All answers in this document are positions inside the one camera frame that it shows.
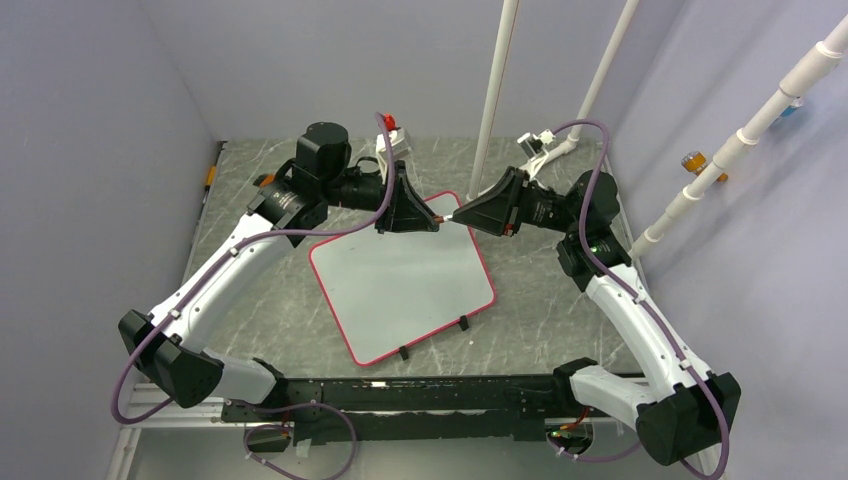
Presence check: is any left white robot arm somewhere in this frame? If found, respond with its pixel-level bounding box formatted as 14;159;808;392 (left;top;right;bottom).
118;115;439;420

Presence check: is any white pvc pipe frame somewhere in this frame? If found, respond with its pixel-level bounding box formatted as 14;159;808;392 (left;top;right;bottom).
462;1;648;200

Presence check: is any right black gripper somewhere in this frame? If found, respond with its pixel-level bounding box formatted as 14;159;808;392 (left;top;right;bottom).
453;166;582;236

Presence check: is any blue wall fitting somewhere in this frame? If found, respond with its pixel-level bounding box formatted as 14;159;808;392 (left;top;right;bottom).
779;97;803;118

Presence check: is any black orange brush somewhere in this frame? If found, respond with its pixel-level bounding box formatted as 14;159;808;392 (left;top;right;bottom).
258;174;274;188

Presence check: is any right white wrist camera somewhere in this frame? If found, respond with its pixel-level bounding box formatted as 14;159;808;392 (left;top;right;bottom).
516;130;556;179

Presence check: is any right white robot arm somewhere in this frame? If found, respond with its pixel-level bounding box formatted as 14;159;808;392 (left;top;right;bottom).
449;167;741;477

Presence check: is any white pipe on wall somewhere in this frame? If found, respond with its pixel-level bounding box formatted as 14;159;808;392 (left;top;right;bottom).
629;19;847;258

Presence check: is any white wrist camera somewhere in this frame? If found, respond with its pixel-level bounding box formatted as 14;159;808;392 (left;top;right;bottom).
516;130;556;179
375;113;412;171

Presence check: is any orange yellow wall fitting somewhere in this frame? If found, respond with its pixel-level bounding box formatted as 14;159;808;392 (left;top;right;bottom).
681;151;707;176

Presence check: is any red framed whiteboard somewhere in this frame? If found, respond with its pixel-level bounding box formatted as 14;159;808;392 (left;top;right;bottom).
309;222;496;367

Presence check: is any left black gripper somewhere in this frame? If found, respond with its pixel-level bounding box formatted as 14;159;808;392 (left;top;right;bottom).
323;160;439;235

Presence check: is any aluminium frame rail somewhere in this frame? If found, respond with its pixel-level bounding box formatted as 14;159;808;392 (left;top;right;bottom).
108;399;680;479

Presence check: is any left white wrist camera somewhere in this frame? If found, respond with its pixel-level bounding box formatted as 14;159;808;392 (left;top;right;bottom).
375;113;412;171

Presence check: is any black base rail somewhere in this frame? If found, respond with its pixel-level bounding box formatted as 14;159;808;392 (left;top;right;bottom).
222;374;589;445

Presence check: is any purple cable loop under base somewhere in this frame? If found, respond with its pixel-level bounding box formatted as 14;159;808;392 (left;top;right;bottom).
242;404;358;480

